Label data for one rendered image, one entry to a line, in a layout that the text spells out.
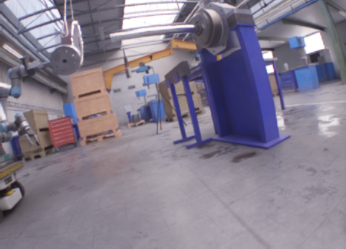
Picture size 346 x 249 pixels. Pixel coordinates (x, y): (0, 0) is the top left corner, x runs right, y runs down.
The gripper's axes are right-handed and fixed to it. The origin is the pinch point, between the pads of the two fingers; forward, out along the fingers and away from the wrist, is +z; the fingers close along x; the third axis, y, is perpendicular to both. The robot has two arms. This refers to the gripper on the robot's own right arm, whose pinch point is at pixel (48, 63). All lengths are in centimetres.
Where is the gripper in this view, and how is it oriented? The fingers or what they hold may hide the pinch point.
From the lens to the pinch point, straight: 124.9
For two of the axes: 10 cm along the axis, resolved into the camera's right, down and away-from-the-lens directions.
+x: 2.8, 6.5, -7.1
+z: 9.6, -1.6, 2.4
